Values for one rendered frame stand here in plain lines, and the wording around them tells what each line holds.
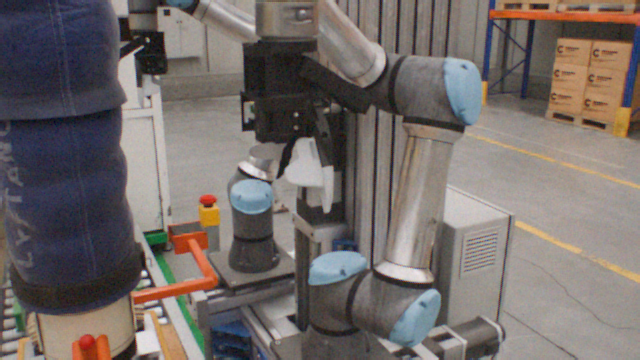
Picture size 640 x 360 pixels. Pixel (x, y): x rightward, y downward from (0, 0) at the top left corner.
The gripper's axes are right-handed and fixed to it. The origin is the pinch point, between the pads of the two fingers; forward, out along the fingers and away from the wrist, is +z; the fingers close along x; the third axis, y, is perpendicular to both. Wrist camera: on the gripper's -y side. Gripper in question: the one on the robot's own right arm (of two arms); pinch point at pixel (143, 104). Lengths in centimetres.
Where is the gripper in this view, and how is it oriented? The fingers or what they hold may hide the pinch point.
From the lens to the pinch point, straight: 159.9
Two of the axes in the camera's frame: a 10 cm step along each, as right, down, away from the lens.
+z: 0.0, 9.5, 3.3
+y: 9.8, -0.6, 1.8
